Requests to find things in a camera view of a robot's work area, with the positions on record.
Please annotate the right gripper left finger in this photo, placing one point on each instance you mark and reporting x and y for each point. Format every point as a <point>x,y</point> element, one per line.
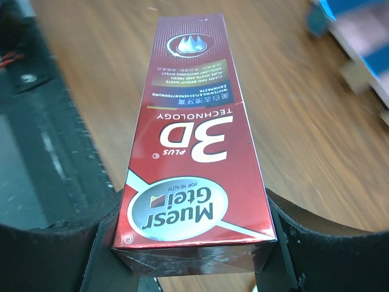
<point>71,255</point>

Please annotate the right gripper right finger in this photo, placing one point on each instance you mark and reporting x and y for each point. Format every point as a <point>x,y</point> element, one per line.
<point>316,254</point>

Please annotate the red toothpaste box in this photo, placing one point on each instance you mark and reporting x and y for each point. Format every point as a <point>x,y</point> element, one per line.
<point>194,201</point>

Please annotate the blue toothpaste box with label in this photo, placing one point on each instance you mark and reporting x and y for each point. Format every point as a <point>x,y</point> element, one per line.
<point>323,13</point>

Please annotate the pink three-tier shelf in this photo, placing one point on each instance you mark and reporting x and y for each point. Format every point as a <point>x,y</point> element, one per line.
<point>363,32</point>

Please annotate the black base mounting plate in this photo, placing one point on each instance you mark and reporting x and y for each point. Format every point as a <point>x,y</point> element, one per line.
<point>50,168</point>

